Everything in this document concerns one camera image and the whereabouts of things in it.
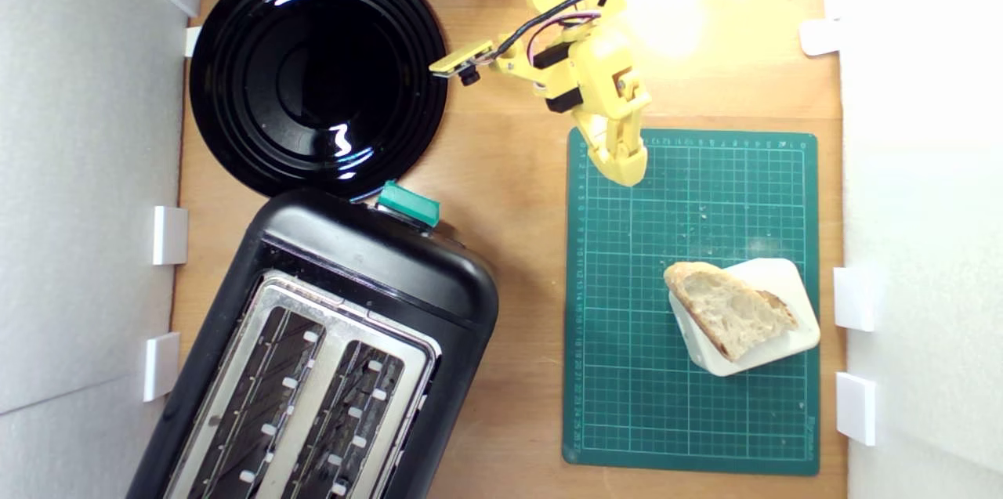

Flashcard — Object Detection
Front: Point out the green cutting mat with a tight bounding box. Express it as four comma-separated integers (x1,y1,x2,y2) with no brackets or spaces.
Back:
562,127,820,476

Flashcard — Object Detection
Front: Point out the black round plate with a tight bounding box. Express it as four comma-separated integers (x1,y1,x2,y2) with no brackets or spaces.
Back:
189,0,449,201

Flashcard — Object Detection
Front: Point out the white rounded block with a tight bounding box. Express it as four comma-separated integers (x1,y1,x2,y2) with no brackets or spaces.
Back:
668,258,822,378

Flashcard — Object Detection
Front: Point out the wrist camera on yellow mount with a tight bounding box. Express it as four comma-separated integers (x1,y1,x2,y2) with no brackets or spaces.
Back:
429,39,541,89

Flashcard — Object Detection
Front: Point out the green toaster lever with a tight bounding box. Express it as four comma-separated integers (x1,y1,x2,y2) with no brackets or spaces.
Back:
376,180,441,230

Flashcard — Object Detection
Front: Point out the brown bread slice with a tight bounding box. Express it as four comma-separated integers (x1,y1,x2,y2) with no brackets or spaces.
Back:
663,261,799,363

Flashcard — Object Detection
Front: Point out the black two-slot toaster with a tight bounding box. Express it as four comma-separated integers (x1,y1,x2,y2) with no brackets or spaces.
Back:
125,187,500,499

